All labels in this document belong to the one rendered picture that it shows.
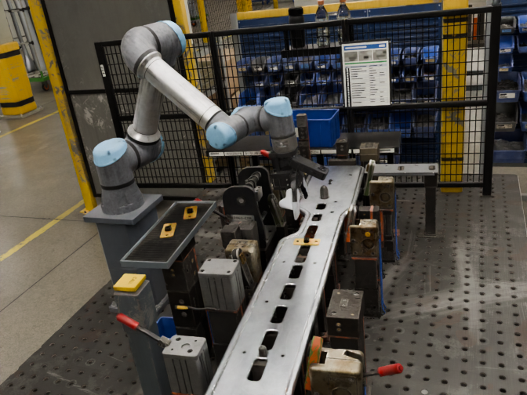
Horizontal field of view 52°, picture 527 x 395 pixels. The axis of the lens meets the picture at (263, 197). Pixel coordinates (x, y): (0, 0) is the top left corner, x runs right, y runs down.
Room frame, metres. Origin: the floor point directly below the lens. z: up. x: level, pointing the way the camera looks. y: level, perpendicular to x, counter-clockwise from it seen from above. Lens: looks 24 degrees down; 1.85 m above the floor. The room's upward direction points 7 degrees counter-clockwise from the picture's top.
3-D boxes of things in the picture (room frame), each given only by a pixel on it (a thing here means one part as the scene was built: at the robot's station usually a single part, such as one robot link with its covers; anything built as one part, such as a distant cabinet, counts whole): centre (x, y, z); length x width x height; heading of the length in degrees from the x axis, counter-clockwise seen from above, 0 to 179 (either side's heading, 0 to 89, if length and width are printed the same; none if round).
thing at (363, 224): (1.52, -0.30, 0.87); 0.12 x 0.09 x 0.35; 72
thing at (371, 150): (2.18, -0.48, 0.88); 0.08 x 0.08 x 0.36; 72
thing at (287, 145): (1.52, -0.08, 1.33); 0.08 x 0.08 x 0.05
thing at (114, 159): (1.78, 0.49, 1.27); 0.13 x 0.12 x 0.14; 145
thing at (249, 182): (1.67, 0.04, 0.94); 0.18 x 0.13 x 0.49; 162
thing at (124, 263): (1.40, 0.27, 1.16); 0.37 x 0.14 x 0.02; 162
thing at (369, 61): (2.45, -0.54, 1.30); 0.23 x 0.02 x 0.31; 72
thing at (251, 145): (2.43, -0.21, 1.01); 0.90 x 0.22 x 0.03; 72
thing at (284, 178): (1.53, -0.08, 1.25); 0.09 x 0.08 x 0.12; 71
